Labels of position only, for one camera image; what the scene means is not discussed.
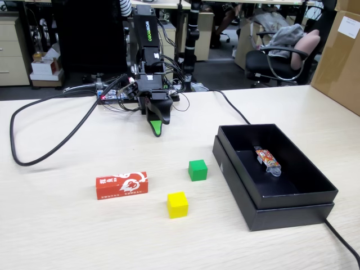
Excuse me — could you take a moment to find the beige cabinet with handles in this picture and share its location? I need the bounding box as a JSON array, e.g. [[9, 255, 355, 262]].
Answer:
[[156, 22, 177, 62]]

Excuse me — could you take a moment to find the beige desk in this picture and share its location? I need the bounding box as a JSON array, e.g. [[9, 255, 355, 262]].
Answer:
[[130, 0, 192, 9]]

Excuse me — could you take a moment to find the yellow wooden cube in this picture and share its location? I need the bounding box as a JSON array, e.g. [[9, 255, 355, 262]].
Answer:
[[166, 191, 189, 219]]

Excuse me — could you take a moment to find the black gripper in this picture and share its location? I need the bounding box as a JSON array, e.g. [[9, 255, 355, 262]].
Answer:
[[137, 73, 173, 138]]

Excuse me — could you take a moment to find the plain beige cabinet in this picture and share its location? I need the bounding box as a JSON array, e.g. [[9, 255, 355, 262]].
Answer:
[[195, 12, 215, 61]]

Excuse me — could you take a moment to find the grey cloth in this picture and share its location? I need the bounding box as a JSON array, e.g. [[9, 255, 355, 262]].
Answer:
[[265, 24, 306, 59]]

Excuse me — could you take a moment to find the black jointed pole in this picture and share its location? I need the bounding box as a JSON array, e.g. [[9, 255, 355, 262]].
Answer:
[[184, 0, 201, 84]]

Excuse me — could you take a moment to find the black office chair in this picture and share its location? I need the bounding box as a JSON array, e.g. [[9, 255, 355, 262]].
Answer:
[[245, 30, 321, 87]]

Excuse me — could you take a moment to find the colourful printed flash drive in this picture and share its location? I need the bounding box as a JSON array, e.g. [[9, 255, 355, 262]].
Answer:
[[253, 145, 282, 177]]

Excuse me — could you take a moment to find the red white printed carton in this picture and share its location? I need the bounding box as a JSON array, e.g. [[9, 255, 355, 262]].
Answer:
[[95, 171, 149, 201]]

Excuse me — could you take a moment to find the black open box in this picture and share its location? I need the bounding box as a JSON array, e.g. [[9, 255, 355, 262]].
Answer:
[[212, 134, 335, 232]]

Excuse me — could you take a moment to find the large black monitor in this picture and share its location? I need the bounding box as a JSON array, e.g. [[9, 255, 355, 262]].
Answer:
[[52, 0, 128, 75]]

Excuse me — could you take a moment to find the long black power cable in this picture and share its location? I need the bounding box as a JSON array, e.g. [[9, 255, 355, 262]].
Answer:
[[208, 89, 360, 264]]

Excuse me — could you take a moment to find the green wooden cube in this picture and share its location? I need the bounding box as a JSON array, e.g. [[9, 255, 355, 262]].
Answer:
[[188, 159, 208, 182]]

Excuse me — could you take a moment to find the seated person in dark clothes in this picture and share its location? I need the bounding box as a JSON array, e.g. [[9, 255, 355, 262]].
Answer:
[[212, 2, 243, 49]]

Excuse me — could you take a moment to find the white paper label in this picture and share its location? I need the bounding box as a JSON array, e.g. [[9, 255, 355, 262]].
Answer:
[[337, 16, 360, 39]]

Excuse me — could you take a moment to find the beige drawer cabinet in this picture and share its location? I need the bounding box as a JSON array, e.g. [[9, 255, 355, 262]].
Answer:
[[0, 16, 30, 87]]

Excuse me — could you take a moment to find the large brown cardboard box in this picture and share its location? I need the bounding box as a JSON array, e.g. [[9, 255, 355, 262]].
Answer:
[[310, 10, 360, 116]]

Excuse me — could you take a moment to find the small camera circuit board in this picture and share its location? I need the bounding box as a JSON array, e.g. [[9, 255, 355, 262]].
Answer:
[[120, 74, 140, 100]]

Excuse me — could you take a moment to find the black servo wire bundle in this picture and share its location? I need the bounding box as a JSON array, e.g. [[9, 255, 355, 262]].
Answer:
[[156, 16, 192, 113]]

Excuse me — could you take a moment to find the thick black camera cable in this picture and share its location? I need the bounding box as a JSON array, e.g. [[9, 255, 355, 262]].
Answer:
[[10, 74, 130, 167]]

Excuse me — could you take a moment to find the person in striped shirt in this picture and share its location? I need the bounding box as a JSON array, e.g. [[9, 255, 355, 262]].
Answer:
[[119, 0, 133, 19]]

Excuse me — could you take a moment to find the pink cushion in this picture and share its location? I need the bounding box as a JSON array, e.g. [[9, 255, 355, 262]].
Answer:
[[290, 29, 322, 71]]

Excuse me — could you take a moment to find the controller board with red LED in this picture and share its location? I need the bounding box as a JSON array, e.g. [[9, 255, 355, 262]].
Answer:
[[95, 87, 141, 105]]

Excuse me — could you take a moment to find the black cardboard box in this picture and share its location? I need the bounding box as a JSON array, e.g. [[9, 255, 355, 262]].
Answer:
[[218, 123, 339, 210]]

